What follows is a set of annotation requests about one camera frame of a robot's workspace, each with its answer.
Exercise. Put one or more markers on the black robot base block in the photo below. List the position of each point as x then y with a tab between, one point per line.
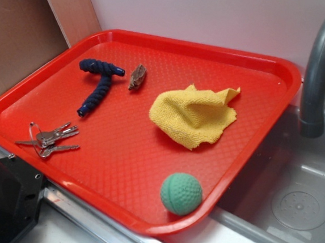
21	191

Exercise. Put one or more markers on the red plastic tray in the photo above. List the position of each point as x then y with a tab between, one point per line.
123	157

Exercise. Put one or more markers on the yellow microfiber cloth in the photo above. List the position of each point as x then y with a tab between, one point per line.
192	117

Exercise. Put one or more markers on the green rubber ball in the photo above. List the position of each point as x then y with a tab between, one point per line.
181	193

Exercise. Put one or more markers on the silver key bunch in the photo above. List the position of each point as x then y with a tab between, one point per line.
46	143

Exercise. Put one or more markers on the grey toy faucet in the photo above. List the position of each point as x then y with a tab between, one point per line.
312	103

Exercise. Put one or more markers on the grey plastic sink basin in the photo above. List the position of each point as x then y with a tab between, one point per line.
279	195

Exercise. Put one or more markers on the brown cardboard panel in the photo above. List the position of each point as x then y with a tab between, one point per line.
33	32

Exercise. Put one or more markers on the dark blue rope toy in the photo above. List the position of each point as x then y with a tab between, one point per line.
106	71

